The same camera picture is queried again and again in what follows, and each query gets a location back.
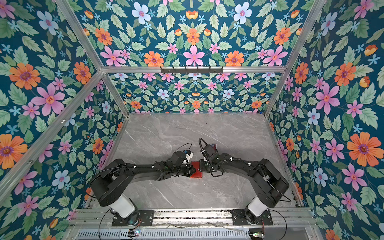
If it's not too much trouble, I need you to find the aluminium front rail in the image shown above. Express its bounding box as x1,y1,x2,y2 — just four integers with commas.
69,208,318,230

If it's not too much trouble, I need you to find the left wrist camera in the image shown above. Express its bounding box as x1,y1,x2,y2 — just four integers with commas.
171,150,194,166

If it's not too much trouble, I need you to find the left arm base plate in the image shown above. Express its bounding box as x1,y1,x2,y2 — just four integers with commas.
112,210,155,227

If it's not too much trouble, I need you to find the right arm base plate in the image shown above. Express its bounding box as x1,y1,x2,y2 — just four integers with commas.
229,210,273,226

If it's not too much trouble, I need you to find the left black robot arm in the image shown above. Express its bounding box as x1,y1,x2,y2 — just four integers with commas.
90,159,197,222

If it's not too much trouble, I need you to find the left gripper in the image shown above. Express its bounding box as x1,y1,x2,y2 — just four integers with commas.
173,164,199,177

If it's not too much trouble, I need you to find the metal hook rail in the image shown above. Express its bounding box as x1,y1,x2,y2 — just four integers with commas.
160,67,224,74

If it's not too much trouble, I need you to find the red leather card holder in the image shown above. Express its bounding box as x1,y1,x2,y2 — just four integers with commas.
190,161,203,179

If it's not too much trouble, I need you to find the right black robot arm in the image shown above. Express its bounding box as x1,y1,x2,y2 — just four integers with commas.
199,154,290,225

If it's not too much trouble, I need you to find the white vent grille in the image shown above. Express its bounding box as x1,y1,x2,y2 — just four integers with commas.
76,229,251,240

